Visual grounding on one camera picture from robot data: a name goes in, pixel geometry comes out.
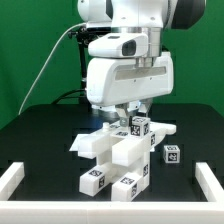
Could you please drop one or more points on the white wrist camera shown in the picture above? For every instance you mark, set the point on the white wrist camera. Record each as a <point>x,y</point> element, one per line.
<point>119,45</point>

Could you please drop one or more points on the white marker base plate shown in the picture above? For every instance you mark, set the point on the white marker base plate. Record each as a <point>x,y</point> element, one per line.
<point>75,144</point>

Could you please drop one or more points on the white chair seat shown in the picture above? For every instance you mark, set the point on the white chair seat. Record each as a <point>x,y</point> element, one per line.
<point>131,155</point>

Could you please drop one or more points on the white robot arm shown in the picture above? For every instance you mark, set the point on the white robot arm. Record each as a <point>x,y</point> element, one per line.
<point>150,17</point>

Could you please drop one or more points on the white chair back frame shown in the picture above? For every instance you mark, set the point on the white chair back frame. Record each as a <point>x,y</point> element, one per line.
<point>99,142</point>

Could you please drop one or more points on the white U-shaped fence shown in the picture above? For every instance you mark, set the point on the white U-shaped fence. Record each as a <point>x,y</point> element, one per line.
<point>211,211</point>

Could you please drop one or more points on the black camera stand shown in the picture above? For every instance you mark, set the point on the black camera stand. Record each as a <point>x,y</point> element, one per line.
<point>83,37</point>

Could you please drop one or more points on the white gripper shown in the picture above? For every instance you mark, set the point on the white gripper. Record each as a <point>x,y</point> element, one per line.
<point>118,81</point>

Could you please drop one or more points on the white tagged cube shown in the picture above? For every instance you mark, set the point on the white tagged cube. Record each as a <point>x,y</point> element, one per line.
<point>140,126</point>
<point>171,154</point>

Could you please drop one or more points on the white rear camera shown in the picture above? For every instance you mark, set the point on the white rear camera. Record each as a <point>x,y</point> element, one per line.
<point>99,27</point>

